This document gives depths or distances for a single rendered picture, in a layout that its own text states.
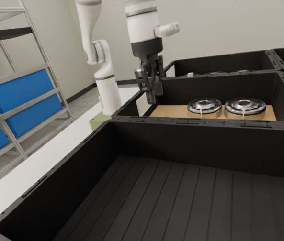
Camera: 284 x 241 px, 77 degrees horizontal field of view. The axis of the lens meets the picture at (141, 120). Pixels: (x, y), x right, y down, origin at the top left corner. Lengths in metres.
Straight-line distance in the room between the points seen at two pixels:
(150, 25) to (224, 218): 0.39
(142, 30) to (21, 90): 2.07
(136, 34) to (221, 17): 3.20
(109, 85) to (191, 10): 2.93
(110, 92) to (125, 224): 0.61
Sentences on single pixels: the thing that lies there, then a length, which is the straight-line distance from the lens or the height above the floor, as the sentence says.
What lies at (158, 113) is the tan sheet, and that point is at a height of 0.83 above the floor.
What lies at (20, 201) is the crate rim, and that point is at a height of 0.93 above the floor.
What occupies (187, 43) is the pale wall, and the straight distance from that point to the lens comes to 3.66.
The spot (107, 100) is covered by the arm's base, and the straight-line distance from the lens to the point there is 0.85.
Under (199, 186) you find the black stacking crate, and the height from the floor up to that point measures 0.83.
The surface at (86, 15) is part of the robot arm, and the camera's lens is 0.76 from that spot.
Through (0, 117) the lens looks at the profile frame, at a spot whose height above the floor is 0.60.
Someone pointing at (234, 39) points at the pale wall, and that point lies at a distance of 3.64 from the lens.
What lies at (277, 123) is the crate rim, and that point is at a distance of 0.38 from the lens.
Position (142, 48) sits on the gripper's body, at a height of 1.07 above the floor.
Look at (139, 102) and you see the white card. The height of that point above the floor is 0.91.
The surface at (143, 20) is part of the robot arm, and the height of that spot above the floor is 1.12.
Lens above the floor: 1.12
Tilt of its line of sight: 27 degrees down
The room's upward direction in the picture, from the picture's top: 13 degrees counter-clockwise
